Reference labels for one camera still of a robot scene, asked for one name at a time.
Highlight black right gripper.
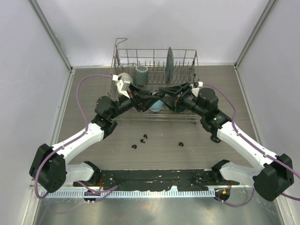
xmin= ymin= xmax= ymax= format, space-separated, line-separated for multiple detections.
xmin=159 ymin=83 xmax=206 ymax=118

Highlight dark teal plate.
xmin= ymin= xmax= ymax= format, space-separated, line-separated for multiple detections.
xmin=165 ymin=47 xmax=174 ymax=83

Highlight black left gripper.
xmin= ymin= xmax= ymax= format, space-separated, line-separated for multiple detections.
xmin=109 ymin=83 xmax=159 ymax=120

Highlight grey wire dish rack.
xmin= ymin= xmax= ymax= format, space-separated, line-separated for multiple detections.
xmin=110 ymin=38 xmax=200 ymax=124

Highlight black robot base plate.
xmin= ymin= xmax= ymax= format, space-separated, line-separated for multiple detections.
xmin=73 ymin=168 xmax=232 ymax=191

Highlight white slotted cable duct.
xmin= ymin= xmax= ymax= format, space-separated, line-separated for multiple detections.
xmin=46 ymin=187 xmax=215 ymax=199

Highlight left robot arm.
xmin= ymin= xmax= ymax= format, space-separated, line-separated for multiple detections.
xmin=29 ymin=85 xmax=164 ymax=193

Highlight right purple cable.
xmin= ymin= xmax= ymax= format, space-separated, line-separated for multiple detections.
xmin=202 ymin=82 xmax=300 ymax=207

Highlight dark green mug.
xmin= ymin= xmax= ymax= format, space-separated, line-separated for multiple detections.
xmin=175 ymin=105 xmax=186 ymax=113

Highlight light blue mug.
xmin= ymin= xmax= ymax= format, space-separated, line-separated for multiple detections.
xmin=149 ymin=100 xmax=164 ymax=112

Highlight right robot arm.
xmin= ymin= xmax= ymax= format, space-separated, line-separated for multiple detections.
xmin=160 ymin=82 xmax=296 ymax=202

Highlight grey ceramic cup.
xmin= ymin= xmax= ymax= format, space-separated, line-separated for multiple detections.
xmin=134 ymin=66 xmax=149 ymax=85

